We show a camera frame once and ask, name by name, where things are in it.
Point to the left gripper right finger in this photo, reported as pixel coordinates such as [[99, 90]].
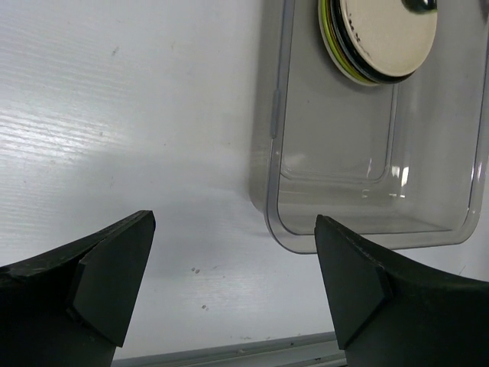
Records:
[[389, 310]]

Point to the clear grey plastic bin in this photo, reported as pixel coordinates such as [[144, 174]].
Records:
[[401, 164]]

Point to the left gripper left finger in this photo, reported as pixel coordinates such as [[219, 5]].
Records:
[[72, 305]]

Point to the cream plate with black brushstroke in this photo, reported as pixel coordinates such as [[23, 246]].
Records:
[[336, 57]]

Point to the cream plate with black patch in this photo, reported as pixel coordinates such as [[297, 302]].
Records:
[[393, 37]]

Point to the aluminium front rail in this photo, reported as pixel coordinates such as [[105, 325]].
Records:
[[319, 349]]

